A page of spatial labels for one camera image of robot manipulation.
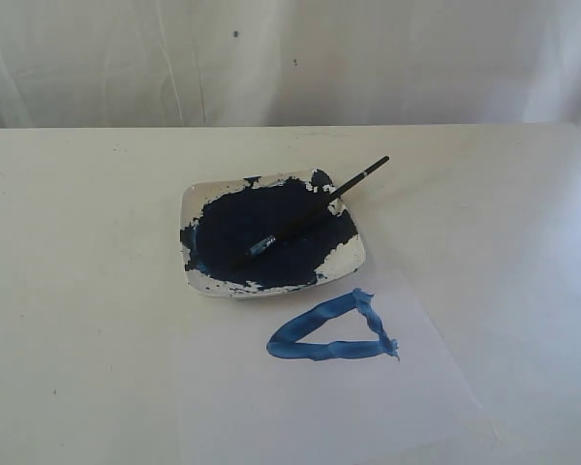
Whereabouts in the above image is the black paintbrush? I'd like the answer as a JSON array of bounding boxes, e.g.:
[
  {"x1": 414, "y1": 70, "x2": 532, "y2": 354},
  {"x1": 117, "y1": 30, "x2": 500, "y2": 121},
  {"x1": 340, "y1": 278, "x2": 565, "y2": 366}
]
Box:
[{"x1": 230, "y1": 156, "x2": 390, "y2": 269}]

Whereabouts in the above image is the white paper sheet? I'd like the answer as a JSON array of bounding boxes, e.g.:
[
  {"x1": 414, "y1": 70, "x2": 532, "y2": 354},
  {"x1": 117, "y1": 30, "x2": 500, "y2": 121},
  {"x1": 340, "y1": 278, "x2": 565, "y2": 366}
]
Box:
[{"x1": 172, "y1": 267, "x2": 485, "y2": 464}]

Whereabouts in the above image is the white plate with blue paint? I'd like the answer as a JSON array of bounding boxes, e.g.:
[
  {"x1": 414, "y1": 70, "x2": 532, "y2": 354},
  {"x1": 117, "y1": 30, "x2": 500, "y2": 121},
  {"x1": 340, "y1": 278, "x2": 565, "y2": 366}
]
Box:
[{"x1": 179, "y1": 169, "x2": 366, "y2": 298}]

